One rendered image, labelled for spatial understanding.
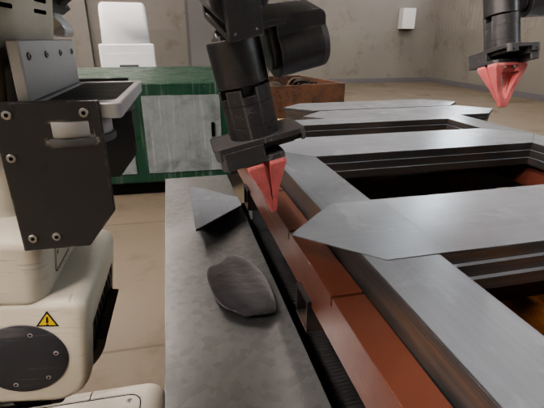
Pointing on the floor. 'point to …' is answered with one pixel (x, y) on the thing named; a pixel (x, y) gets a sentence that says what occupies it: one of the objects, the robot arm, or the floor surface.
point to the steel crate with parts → (303, 91)
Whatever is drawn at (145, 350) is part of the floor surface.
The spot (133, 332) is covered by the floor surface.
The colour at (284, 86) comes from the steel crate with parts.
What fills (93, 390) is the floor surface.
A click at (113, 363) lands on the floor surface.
